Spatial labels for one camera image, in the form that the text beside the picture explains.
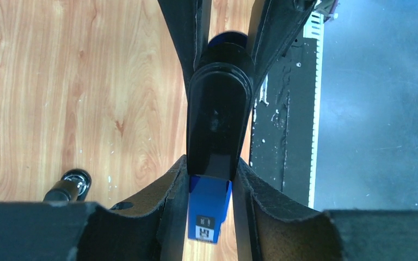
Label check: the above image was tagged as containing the black stapler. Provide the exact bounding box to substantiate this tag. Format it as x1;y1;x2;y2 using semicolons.
43;169;92;202

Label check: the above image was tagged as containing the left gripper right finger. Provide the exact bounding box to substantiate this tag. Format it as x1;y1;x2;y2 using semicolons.
233;160;418;260

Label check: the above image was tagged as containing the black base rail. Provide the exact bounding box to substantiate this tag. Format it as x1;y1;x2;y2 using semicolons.
250;36;318;206

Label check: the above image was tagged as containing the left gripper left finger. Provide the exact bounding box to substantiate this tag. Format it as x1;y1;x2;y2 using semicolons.
0;156;189;260

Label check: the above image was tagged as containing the blue stapler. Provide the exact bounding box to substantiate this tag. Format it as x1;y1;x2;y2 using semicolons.
187;31;253;244

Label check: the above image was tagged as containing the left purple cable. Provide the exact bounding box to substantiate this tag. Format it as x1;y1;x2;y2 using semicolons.
317;0;340;21

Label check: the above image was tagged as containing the white slotted cable duct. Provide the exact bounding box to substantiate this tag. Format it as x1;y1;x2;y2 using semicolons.
303;11;324;208

